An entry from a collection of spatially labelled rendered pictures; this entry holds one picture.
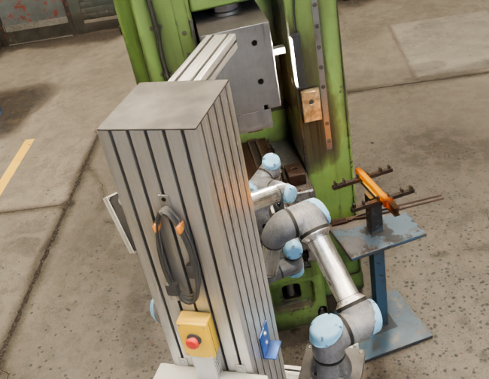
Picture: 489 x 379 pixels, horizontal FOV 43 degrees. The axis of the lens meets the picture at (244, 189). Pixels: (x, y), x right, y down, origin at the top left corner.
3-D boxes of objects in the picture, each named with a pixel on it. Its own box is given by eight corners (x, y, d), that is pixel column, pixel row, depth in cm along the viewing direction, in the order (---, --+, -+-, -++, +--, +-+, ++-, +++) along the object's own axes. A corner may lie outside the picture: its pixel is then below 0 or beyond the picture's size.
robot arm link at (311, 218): (344, 349, 224) (277, 214, 238) (380, 332, 228) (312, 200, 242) (354, 345, 213) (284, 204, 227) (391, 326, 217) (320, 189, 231)
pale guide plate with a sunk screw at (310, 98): (322, 119, 308) (319, 87, 299) (305, 123, 308) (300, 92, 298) (321, 117, 310) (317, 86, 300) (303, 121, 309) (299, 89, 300)
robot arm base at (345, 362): (348, 389, 219) (347, 370, 213) (306, 383, 224) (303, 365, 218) (354, 355, 231) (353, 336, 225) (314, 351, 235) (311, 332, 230)
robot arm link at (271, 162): (256, 162, 260) (268, 147, 263) (258, 175, 270) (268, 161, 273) (272, 171, 258) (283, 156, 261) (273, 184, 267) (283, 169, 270)
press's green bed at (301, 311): (330, 321, 357) (323, 258, 332) (266, 337, 355) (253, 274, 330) (306, 261, 403) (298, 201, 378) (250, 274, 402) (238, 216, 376)
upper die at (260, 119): (273, 126, 292) (270, 108, 287) (232, 136, 291) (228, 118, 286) (256, 91, 327) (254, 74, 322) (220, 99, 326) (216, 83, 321)
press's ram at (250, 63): (299, 101, 287) (288, 16, 266) (217, 120, 286) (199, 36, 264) (280, 68, 323) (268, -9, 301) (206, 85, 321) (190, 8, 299)
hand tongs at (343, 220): (441, 195, 325) (441, 193, 324) (444, 199, 322) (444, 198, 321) (329, 222, 322) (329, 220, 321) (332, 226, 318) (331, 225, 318)
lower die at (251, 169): (283, 189, 311) (280, 174, 307) (244, 198, 310) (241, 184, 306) (267, 150, 347) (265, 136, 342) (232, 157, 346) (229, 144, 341)
